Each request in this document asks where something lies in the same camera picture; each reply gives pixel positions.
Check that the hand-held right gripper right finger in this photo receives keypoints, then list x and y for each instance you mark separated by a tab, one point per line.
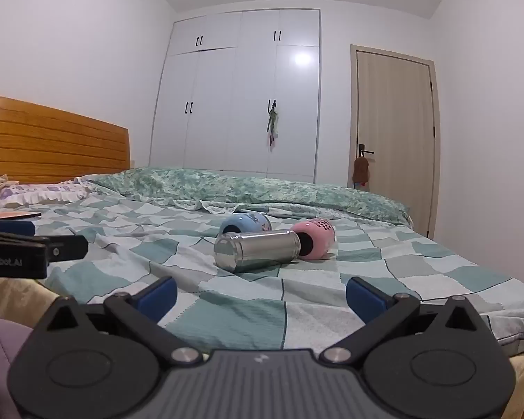
366	299

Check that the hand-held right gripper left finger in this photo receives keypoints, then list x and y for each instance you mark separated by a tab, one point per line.
157	297

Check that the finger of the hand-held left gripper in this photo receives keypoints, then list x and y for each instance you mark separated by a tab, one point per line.
70	247
13	228

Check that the stainless steel cup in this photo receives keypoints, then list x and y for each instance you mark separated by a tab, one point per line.
257	249

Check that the pink cup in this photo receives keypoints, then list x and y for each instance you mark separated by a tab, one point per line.
316	238

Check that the blue cup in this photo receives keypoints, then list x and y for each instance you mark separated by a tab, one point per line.
246	223

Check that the orange notebook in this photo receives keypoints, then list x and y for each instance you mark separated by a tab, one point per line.
15	215

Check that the yellow mattress cover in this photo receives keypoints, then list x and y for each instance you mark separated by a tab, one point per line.
17	299

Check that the purple floral pillow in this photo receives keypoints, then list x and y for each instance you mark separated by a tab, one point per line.
43	193

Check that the checked bed sheet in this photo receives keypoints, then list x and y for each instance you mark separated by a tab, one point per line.
135	244

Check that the wooden headboard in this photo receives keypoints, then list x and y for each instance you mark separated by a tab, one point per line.
48	144

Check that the purple clothing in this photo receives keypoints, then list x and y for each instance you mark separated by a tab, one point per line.
0	358

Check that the brown hanging bag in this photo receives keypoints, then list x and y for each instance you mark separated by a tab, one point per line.
360	171

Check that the green floral quilt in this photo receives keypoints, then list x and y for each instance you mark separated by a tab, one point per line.
244	190

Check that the beige door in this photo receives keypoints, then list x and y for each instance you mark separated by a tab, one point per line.
392	139

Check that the green hanging ornament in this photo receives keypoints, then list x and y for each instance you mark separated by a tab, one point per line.
273	124

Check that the white wardrobe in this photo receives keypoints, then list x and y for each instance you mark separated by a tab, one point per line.
227	104

